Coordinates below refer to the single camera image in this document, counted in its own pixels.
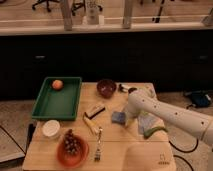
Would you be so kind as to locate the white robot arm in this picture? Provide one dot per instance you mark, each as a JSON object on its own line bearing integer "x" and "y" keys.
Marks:
{"x": 197, "y": 124}

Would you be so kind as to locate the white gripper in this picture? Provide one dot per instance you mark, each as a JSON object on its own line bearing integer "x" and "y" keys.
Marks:
{"x": 130, "y": 112}

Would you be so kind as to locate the metal fork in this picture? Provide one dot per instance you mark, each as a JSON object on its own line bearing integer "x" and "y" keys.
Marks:
{"x": 98, "y": 149}

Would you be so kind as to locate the light blue cloth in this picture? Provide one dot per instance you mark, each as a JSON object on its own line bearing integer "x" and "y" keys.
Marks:
{"x": 145, "y": 122}

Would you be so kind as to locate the orange plate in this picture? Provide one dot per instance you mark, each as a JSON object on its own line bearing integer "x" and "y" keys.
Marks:
{"x": 73, "y": 161}

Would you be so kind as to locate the orange fruit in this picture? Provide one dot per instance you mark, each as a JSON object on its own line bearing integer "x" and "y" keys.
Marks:
{"x": 57, "y": 84}

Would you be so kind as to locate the green plastic tray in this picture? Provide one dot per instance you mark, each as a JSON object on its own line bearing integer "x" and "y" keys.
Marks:
{"x": 58, "y": 104}

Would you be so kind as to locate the yellow banana toy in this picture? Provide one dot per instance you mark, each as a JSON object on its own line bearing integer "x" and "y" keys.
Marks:
{"x": 93, "y": 127}

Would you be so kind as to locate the blue sponge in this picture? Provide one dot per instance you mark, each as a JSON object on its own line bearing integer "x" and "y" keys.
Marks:
{"x": 118, "y": 117}

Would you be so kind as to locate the black office chair base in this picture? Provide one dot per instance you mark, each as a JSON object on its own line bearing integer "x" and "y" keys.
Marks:
{"x": 47, "y": 4}

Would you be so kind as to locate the black eraser brush block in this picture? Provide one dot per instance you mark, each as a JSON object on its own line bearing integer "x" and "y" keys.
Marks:
{"x": 93, "y": 111}

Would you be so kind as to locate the dark blue bag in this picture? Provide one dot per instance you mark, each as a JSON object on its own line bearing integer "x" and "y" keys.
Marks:
{"x": 199, "y": 99}

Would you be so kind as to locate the purple grapes bunch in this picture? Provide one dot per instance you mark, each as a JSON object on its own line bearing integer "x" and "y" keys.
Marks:
{"x": 70, "y": 143}

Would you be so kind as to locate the dark red bowl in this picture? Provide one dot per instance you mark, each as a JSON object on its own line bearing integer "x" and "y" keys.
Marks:
{"x": 106, "y": 88}

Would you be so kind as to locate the white round container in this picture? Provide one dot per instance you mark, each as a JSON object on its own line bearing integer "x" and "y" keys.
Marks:
{"x": 51, "y": 129}

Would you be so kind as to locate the white box on counter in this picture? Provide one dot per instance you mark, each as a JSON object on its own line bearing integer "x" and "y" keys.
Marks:
{"x": 92, "y": 12}

